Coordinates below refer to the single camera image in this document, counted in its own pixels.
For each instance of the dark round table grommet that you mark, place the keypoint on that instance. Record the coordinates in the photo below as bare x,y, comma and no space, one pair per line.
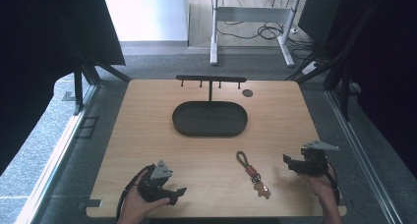
247,93

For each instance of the person's left hand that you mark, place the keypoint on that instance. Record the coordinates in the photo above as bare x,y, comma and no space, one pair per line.
137,206

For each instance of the black metal frame strut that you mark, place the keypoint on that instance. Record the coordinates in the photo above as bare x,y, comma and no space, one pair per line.
344,93
78,93

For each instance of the person's right hand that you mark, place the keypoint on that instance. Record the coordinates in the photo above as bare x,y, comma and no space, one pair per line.
321,186

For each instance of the black key rack with tray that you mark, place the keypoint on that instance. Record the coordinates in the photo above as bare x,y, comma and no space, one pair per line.
209,119

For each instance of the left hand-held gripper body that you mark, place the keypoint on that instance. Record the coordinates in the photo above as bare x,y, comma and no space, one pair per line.
151,186

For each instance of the black curtain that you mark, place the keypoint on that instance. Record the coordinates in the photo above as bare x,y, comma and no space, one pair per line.
39,53
387,70

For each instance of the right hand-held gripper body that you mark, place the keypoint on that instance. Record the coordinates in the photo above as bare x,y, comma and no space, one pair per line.
314,160

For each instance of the white power strip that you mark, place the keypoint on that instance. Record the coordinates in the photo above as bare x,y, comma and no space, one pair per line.
310,67

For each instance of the grey metal floor bracket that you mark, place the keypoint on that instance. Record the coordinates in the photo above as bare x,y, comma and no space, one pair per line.
68,96

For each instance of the white metal desk frame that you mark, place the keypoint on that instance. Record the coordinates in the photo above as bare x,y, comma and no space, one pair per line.
214,37

